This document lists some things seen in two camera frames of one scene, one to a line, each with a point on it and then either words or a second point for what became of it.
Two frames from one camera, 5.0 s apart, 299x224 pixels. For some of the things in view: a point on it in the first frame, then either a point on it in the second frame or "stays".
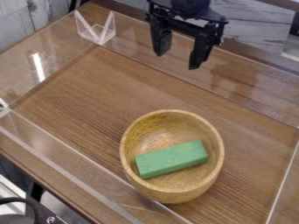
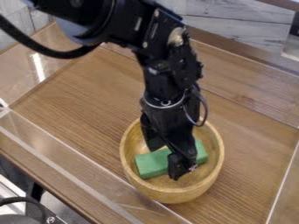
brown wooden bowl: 163,129 stays
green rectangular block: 171,158 stays
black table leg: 33,190 stays
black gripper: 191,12 to 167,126
